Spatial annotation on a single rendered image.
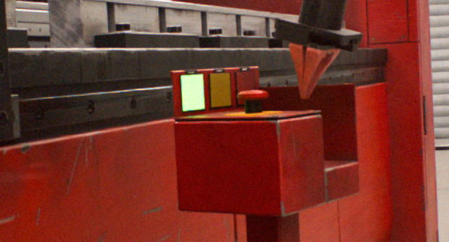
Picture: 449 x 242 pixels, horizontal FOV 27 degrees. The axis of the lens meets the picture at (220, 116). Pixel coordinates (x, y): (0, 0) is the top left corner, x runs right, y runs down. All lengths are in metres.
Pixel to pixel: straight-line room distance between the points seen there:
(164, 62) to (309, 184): 0.37
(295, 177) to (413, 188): 1.95
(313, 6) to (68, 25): 0.43
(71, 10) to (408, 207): 1.83
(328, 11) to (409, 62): 1.84
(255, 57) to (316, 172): 0.67
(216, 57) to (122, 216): 0.43
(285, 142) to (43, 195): 0.29
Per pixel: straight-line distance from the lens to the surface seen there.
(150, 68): 1.38
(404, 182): 3.07
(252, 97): 1.16
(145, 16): 1.66
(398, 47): 3.04
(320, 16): 1.21
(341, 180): 1.23
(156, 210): 1.39
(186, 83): 1.20
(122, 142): 1.30
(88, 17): 1.48
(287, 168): 1.11
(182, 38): 1.65
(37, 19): 1.83
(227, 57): 1.67
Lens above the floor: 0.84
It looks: 3 degrees down
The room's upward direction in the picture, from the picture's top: 3 degrees counter-clockwise
